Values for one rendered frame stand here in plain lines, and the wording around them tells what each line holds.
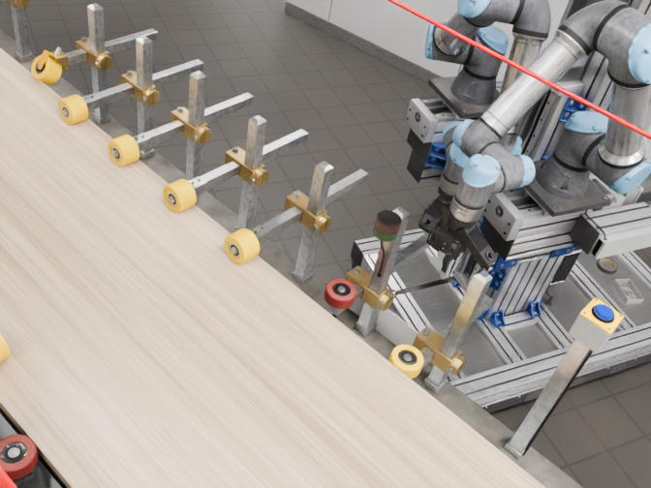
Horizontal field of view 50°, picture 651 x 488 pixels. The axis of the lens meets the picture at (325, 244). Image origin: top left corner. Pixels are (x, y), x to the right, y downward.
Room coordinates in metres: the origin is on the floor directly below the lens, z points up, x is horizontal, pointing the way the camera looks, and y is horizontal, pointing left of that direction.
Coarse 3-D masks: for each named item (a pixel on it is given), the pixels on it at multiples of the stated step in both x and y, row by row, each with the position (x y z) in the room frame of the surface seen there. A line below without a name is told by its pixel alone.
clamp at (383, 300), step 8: (352, 272) 1.38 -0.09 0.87; (360, 272) 1.38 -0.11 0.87; (352, 280) 1.36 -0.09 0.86; (360, 280) 1.35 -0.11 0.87; (368, 280) 1.36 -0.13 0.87; (368, 288) 1.33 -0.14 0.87; (368, 296) 1.32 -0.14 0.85; (376, 296) 1.31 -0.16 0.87; (384, 296) 1.31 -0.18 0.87; (392, 296) 1.33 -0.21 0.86; (368, 304) 1.32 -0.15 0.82; (376, 304) 1.30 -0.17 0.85; (384, 304) 1.30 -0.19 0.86
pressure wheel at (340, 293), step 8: (336, 280) 1.30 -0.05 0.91; (344, 280) 1.30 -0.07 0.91; (328, 288) 1.26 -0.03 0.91; (336, 288) 1.27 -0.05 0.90; (344, 288) 1.28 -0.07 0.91; (352, 288) 1.28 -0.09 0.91; (328, 296) 1.24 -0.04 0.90; (336, 296) 1.24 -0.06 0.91; (344, 296) 1.25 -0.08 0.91; (352, 296) 1.25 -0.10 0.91; (328, 304) 1.24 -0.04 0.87; (336, 304) 1.23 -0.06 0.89; (344, 304) 1.23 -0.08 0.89; (352, 304) 1.25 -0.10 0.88
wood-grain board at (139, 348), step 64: (0, 64) 1.94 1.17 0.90; (0, 128) 1.61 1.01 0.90; (64, 128) 1.68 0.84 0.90; (0, 192) 1.35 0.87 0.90; (64, 192) 1.40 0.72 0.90; (128, 192) 1.46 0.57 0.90; (0, 256) 1.13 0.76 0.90; (64, 256) 1.18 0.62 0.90; (128, 256) 1.23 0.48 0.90; (192, 256) 1.27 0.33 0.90; (256, 256) 1.33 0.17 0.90; (0, 320) 0.95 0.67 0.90; (64, 320) 0.98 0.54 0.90; (128, 320) 1.02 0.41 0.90; (192, 320) 1.07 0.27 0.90; (256, 320) 1.11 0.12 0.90; (320, 320) 1.15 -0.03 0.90; (0, 384) 0.79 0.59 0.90; (64, 384) 0.82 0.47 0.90; (128, 384) 0.86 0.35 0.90; (192, 384) 0.89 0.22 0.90; (256, 384) 0.93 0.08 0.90; (320, 384) 0.97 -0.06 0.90; (384, 384) 1.01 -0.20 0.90; (64, 448) 0.68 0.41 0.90; (128, 448) 0.71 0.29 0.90; (192, 448) 0.74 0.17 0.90; (256, 448) 0.77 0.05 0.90; (320, 448) 0.81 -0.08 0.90; (384, 448) 0.84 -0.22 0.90; (448, 448) 0.88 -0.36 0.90
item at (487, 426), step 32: (0, 32) 2.46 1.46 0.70; (64, 96) 2.13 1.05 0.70; (160, 160) 1.88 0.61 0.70; (224, 224) 1.64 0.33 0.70; (288, 256) 1.56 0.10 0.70; (320, 288) 1.46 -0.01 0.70; (352, 320) 1.36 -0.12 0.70; (384, 352) 1.27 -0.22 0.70; (448, 384) 1.21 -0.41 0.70; (480, 416) 1.13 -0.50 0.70; (544, 480) 0.98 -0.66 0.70
